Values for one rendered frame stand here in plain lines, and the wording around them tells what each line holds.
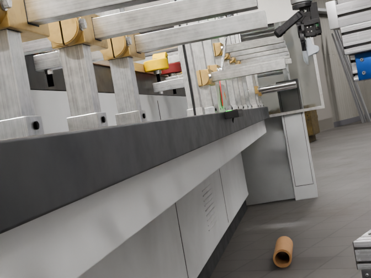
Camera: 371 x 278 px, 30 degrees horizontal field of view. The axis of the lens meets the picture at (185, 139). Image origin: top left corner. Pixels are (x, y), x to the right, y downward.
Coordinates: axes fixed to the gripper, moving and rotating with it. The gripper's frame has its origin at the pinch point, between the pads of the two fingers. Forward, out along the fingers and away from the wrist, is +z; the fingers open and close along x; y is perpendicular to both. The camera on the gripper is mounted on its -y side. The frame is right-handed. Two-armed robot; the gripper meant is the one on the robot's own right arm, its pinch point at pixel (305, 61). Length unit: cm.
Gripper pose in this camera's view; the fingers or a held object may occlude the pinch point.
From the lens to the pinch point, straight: 249.4
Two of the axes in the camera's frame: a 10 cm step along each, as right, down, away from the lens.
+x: 1.7, -0.5, 9.8
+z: 1.7, 9.9, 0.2
